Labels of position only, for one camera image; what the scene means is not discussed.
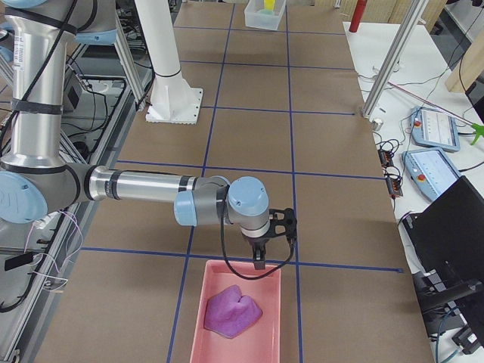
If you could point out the black laptop computer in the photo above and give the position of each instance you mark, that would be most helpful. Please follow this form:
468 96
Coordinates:
448 239

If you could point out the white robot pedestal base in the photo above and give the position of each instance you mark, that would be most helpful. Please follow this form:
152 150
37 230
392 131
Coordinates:
172 100

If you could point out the pink plastic tray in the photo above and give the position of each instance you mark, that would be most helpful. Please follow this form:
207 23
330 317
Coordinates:
259 343

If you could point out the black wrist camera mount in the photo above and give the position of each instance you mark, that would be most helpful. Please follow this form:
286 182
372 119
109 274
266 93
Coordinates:
282 222

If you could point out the purple microfiber cloth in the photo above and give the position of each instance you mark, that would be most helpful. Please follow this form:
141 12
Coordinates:
229 313

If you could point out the red cylinder bottle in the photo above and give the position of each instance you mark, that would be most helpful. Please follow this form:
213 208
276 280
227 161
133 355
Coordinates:
357 15

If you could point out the blue teach pendant tablet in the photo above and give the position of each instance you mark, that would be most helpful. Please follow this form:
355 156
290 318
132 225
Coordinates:
433 128

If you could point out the clear plastic storage box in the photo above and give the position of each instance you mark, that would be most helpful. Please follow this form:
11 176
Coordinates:
256 17

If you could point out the silver aluminium frame post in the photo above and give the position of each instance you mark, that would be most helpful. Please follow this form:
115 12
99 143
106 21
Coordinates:
393 55

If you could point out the green handled reacher grabber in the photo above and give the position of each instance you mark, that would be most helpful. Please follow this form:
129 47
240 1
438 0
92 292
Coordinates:
478 129

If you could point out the yellow plastic cup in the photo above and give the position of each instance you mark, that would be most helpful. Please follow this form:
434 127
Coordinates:
269 5

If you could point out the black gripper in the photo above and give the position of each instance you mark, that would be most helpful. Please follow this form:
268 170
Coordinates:
255 241

